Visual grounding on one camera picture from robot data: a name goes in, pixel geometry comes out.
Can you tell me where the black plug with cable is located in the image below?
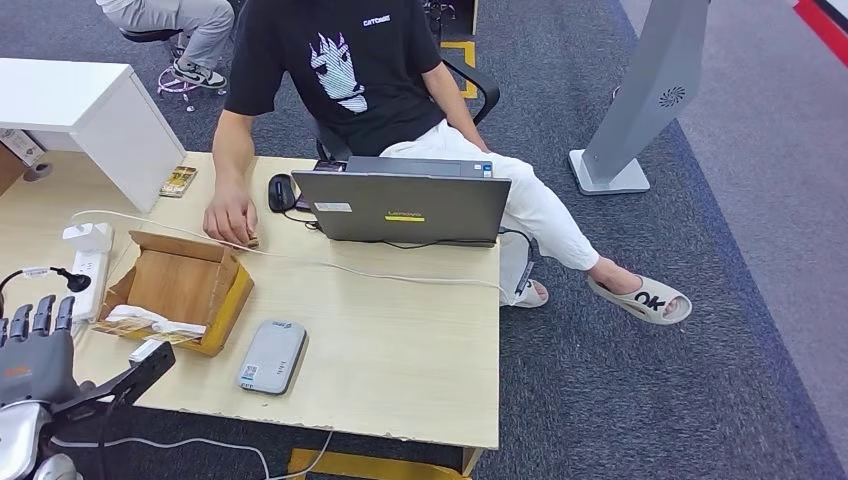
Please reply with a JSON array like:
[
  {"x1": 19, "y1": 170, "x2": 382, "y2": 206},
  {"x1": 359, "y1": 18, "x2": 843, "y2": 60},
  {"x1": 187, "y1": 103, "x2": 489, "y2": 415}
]
[{"x1": 0, "y1": 266, "x2": 92, "y2": 298}]

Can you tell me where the black round stool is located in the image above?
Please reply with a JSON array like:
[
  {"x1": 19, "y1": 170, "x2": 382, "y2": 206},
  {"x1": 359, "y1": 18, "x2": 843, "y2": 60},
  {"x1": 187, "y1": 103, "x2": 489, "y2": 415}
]
[{"x1": 120, "y1": 27, "x2": 230, "y2": 114}]

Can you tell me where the yellow desk frame beam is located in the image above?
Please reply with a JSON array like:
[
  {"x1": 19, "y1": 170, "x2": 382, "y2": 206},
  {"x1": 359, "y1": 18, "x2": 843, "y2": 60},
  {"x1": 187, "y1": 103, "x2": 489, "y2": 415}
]
[{"x1": 286, "y1": 448, "x2": 482, "y2": 480}]

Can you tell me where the grey kiosk stand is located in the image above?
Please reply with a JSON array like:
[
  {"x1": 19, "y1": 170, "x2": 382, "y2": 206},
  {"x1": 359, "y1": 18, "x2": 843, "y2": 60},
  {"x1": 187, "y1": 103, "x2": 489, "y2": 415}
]
[{"x1": 568, "y1": 0, "x2": 711, "y2": 197}]

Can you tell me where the thin white charger cable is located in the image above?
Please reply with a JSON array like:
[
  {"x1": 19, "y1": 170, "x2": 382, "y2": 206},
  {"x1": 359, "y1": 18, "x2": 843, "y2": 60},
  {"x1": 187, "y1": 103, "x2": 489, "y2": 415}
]
[{"x1": 71, "y1": 210, "x2": 507, "y2": 293}]

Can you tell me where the small labelled carton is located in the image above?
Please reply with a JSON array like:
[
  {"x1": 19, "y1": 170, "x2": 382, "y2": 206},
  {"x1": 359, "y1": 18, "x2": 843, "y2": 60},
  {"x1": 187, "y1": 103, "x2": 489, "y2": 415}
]
[{"x1": 0, "y1": 129, "x2": 48, "y2": 168}]

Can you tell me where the white power strip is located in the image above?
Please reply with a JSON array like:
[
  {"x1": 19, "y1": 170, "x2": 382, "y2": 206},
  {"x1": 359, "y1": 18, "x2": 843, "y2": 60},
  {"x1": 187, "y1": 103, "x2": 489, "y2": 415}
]
[{"x1": 60, "y1": 249, "x2": 111, "y2": 324}]

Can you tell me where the white charger adapter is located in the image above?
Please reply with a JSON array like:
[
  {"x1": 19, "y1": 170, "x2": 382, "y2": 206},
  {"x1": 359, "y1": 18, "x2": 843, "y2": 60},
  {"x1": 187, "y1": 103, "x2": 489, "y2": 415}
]
[{"x1": 62, "y1": 222, "x2": 115, "y2": 253}]

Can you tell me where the open cardboard box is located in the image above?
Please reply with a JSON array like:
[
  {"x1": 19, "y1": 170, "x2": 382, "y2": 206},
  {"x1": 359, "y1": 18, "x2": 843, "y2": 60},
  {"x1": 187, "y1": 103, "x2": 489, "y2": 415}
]
[{"x1": 92, "y1": 230, "x2": 256, "y2": 358}]

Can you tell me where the plain beige sandal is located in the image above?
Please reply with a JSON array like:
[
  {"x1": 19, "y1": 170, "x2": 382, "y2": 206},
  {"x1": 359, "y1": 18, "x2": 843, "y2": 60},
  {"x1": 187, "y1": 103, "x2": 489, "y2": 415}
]
[{"x1": 511, "y1": 279, "x2": 550, "y2": 310}]

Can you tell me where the person's right hand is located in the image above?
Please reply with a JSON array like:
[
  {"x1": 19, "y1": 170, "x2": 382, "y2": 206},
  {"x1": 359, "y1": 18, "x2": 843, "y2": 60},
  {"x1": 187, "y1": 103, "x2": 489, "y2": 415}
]
[{"x1": 202, "y1": 185, "x2": 260, "y2": 248}]

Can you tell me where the black office chair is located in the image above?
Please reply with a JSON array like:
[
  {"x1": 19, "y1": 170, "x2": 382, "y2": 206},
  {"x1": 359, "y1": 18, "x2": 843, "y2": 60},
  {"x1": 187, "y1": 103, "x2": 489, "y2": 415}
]
[{"x1": 311, "y1": 58, "x2": 501, "y2": 162}]

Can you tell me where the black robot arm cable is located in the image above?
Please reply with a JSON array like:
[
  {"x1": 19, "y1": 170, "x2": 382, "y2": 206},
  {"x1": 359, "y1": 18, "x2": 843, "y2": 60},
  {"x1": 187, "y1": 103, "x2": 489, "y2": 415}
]
[{"x1": 95, "y1": 390, "x2": 134, "y2": 480}]

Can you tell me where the beige sandal with black print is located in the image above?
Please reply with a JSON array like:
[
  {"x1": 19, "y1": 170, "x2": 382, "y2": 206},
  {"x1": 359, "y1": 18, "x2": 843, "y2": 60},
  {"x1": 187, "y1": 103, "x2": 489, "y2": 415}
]
[{"x1": 587, "y1": 274, "x2": 694, "y2": 326}]

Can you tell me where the black mouse cable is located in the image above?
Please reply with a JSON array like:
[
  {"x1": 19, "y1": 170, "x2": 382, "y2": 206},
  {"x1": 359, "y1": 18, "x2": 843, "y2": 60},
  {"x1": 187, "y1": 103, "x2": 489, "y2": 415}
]
[{"x1": 280, "y1": 209, "x2": 322, "y2": 232}]

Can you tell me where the grey laptop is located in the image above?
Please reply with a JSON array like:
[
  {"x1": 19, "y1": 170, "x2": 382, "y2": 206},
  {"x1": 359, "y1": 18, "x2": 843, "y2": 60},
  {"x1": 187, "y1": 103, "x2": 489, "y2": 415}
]
[{"x1": 291, "y1": 156, "x2": 513, "y2": 249}]

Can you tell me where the white desk shelf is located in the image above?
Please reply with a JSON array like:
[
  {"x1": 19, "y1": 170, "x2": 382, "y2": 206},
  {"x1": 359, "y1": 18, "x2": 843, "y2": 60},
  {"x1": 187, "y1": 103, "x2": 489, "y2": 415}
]
[{"x1": 0, "y1": 57, "x2": 187, "y2": 214}]

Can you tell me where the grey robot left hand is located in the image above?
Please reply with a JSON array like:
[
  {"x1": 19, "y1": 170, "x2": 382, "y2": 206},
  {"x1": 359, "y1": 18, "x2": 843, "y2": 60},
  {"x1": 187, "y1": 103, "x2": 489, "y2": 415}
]
[{"x1": 0, "y1": 295, "x2": 81, "y2": 409}]

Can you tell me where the person on stool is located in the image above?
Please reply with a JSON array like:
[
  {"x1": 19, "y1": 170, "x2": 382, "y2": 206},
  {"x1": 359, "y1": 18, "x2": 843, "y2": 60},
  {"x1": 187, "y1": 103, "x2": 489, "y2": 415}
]
[{"x1": 95, "y1": 0, "x2": 236, "y2": 91}]

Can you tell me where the black computer mouse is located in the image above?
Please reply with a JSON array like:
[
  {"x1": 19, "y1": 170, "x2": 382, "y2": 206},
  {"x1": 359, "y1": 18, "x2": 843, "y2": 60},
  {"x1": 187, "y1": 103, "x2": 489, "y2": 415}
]
[{"x1": 267, "y1": 174, "x2": 297, "y2": 214}]

